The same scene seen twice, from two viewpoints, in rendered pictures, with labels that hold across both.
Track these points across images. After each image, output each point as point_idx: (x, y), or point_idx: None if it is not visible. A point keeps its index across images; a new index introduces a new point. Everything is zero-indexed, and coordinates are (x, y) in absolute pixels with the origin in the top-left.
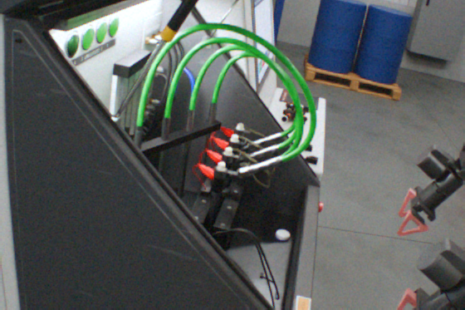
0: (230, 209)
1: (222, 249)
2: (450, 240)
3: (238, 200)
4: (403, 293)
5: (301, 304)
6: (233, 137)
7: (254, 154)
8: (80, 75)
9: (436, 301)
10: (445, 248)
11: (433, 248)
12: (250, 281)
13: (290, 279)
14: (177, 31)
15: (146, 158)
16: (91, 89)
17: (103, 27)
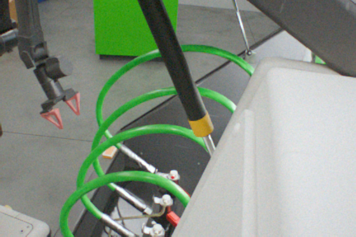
0: (152, 221)
1: (172, 99)
2: (55, 56)
3: (142, 236)
4: (56, 114)
5: (111, 150)
6: (159, 224)
7: (129, 230)
8: (276, 33)
9: (59, 83)
10: (63, 54)
11: (62, 64)
12: (154, 110)
13: (91, 227)
14: None
15: (225, 66)
16: (267, 39)
17: (323, 63)
